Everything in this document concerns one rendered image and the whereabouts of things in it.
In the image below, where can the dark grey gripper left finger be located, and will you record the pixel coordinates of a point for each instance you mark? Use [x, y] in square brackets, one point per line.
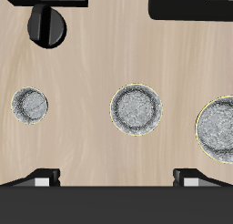
[45, 176]

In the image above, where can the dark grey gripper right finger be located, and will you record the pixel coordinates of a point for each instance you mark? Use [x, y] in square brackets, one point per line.
[188, 176]

